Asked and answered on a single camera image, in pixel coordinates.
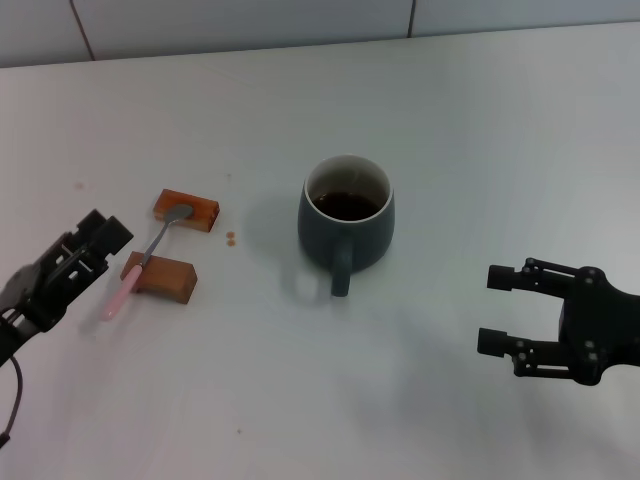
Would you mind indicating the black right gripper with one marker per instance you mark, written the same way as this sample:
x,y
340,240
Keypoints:
x,y
600,325

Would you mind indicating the dark brown coffee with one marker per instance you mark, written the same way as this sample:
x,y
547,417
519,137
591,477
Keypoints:
x,y
345,207

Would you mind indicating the grey ceramic cup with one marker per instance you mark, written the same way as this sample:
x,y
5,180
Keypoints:
x,y
320,240

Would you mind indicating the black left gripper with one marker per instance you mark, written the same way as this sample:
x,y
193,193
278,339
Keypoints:
x,y
35,295

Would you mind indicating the reddish brown wooden block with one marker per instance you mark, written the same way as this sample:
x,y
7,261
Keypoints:
x,y
202,210

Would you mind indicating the light brown arched wooden block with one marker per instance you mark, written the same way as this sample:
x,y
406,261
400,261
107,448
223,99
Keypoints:
x,y
170,280

